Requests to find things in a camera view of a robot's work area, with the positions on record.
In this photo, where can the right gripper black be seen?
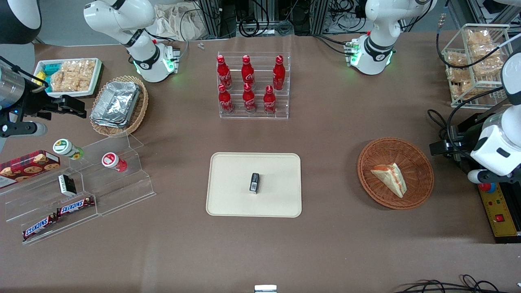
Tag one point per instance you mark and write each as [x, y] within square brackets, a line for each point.
[33, 103]

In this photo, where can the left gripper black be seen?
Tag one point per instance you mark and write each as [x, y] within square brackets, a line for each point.
[463, 141]

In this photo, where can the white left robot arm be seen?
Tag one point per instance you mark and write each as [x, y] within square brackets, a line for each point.
[376, 51]

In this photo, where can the white rectangular snack tray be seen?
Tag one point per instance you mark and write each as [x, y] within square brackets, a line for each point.
[69, 95]

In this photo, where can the triangular wrapped sandwich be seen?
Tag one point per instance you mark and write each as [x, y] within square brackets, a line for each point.
[390, 177]

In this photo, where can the brown wicker basket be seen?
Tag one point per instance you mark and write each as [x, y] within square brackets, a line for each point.
[374, 179]

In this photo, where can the light wicker basket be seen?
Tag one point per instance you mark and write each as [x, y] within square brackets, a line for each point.
[138, 116]

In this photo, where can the beige plastic tray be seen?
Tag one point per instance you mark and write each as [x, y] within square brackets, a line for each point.
[232, 191]

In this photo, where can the bagged rice cracker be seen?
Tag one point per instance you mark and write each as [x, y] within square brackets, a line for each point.
[58, 81]
[73, 76]
[86, 75]

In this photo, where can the yellow snack packet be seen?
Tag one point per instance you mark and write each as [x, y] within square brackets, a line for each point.
[40, 78]

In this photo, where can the green sunflower yogurt cup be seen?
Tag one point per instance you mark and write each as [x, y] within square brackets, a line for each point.
[66, 148]

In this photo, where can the teal snack packet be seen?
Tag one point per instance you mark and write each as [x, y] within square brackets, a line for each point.
[52, 68]

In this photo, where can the stacked aluminium foil trays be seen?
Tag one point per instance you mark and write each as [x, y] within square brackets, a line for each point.
[116, 103]

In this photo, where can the red tartan cookie box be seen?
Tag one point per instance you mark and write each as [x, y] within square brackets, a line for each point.
[28, 167]

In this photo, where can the bagged fried snack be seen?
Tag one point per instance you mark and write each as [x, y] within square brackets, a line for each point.
[487, 61]
[456, 60]
[462, 85]
[479, 38]

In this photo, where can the black and white small box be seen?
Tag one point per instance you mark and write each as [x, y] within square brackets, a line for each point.
[66, 185]

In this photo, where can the red strawberry yogurt cup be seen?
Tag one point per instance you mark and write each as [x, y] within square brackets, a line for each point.
[113, 161]

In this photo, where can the yellow emergency stop box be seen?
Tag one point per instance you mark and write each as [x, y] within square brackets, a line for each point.
[498, 215]

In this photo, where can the Snickers chocolate bar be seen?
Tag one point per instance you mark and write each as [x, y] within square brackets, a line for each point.
[40, 227]
[75, 206]

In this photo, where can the clear acrylic stepped stand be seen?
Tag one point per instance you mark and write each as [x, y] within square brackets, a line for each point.
[122, 191]
[24, 207]

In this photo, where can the beige cloth bag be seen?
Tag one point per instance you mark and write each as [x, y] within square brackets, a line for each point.
[171, 20]

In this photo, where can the red cola bottle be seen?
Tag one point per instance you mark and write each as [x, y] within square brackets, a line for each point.
[222, 73]
[247, 73]
[269, 101]
[248, 99]
[279, 74]
[225, 101]

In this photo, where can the clear acrylic bottle rack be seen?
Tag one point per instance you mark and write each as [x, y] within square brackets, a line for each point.
[256, 114]

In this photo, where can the small white device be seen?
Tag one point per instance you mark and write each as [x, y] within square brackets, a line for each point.
[265, 289]

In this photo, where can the aluminium frame post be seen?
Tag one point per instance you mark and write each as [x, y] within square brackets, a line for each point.
[321, 14]
[211, 16]

